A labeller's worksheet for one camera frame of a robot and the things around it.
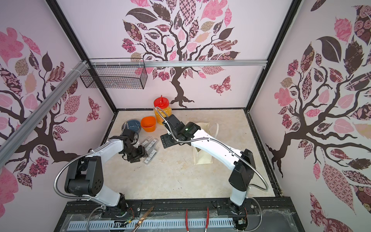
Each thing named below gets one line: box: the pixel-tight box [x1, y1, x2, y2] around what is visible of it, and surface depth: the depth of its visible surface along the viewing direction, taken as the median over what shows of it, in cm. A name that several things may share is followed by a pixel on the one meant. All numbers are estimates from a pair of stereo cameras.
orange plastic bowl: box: [141, 116, 157, 133], surface depth 108 cm
